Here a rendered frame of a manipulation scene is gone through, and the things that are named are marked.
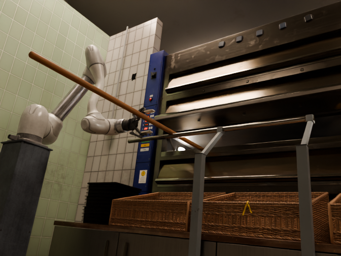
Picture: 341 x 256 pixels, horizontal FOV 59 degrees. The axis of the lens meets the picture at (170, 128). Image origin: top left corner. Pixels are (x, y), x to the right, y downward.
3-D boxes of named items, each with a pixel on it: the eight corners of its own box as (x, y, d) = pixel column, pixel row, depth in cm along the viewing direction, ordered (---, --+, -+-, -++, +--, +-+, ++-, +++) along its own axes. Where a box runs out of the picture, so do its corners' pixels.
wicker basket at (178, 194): (154, 230, 218) (158, 192, 227) (226, 237, 187) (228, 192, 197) (106, 225, 181) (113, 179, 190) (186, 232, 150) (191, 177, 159)
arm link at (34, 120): (11, 131, 182) (20, 98, 190) (23, 140, 200) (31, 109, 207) (38, 134, 183) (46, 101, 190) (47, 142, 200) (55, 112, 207)
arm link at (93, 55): (104, 60, 209) (106, 70, 222) (98, 39, 215) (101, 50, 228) (85, 65, 207) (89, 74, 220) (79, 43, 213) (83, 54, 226)
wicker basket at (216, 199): (232, 237, 185) (233, 192, 195) (335, 247, 153) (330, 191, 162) (190, 232, 149) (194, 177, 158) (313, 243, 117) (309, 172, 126)
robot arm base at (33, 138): (-1, 140, 183) (1, 131, 184) (31, 150, 200) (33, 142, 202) (16, 137, 173) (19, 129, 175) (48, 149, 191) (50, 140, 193)
